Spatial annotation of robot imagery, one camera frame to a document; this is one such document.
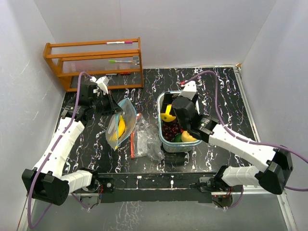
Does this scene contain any aluminium frame rail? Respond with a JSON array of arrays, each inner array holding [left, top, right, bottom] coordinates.
[[234, 66, 296, 231]]

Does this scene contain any pink white marker pen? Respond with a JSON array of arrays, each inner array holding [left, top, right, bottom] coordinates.
[[106, 41, 133, 45]]

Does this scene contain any orange zip plastic bag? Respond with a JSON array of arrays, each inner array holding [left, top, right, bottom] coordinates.
[[130, 113, 165, 161]]

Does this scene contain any yellow apple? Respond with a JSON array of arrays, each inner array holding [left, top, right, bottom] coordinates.
[[181, 131, 197, 142]]

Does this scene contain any blue zip top bag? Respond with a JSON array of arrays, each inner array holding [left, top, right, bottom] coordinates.
[[105, 98, 137, 151]]

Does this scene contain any white plastic basket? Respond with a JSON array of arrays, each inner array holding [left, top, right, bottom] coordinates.
[[157, 92, 202, 153]]

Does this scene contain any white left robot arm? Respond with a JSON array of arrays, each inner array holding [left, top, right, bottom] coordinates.
[[22, 78, 122, 205]]

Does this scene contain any yellow banana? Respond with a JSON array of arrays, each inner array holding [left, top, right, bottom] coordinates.
[[110, 115, 126, 141]]

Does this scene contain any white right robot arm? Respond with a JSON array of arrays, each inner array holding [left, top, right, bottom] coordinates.
[[158, 92, 293, 195]]

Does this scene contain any green white marker pen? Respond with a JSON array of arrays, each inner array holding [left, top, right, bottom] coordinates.
[[108, 60, 133, 64]]

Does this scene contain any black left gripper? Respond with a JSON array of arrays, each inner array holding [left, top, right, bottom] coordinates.
[[90, 90, 123, 116]]

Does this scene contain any green lime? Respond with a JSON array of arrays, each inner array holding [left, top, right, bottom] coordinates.
[[173, 133, 182, 143]]

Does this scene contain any yellow lemon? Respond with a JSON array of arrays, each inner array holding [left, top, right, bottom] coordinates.
[[160, 104, 176, 123]]

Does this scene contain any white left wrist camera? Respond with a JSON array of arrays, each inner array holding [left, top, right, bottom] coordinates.
[[90, 76, 109, 96]]

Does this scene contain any purple grapes bunch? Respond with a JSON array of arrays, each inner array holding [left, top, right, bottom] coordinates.
[[162, 119, 181, 142]]

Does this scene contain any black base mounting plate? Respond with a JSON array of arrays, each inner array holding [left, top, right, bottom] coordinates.
[[96, 172, 244, 204]]

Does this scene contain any wooden shelf rack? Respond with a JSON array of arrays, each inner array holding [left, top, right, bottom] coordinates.
[[43, 37, 144, 92]]

